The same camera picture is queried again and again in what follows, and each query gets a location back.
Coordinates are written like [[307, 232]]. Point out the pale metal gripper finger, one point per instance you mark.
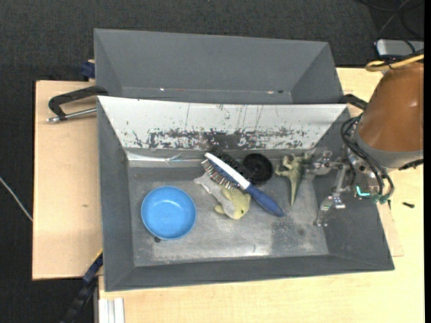
[[331, 204], [324, 163]]

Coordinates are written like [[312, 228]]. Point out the green toy dinosaur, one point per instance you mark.
[[296, 177]]

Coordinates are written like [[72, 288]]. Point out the small black screw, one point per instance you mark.
[[408, 205]]

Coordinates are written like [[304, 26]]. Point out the black round cap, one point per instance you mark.
[[258, 168]]

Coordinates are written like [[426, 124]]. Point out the blue and white hairbrush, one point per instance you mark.
[[261, 198]]

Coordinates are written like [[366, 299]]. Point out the black bristle brush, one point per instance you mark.
[[232, 161]]

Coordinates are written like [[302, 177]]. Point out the grey and yellow plush toy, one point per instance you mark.
[[232, 204]]

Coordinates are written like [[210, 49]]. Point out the grey metal bin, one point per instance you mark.
[[208, 62]]

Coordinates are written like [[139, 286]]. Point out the blue plastic bowl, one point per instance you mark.
[[168, 213]]

